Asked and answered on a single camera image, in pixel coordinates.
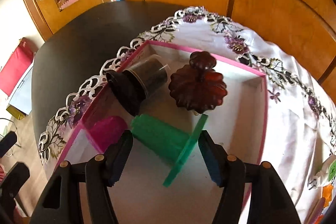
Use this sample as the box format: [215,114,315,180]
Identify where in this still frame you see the orange linked cube blocks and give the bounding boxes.
[313,184,334,223]

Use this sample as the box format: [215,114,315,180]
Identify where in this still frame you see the dark brown carved ornament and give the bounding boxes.
[168,51,228,114]

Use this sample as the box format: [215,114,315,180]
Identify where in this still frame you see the red white box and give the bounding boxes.
[1,38,35,115]

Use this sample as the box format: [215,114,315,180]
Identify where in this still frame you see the pink cardboard tray box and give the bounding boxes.
[60,55,268,223]

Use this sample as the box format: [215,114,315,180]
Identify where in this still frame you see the white embroidered floral tablecloth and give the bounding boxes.
[32,2,335,222]

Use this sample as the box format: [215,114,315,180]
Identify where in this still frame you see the white green plug device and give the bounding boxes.
[309,155,335,190]

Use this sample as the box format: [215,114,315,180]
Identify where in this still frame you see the magenta plastic cup piece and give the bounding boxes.
[88,116,128,153]

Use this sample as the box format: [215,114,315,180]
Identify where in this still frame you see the green plastic spool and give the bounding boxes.
[131,114,208,187]

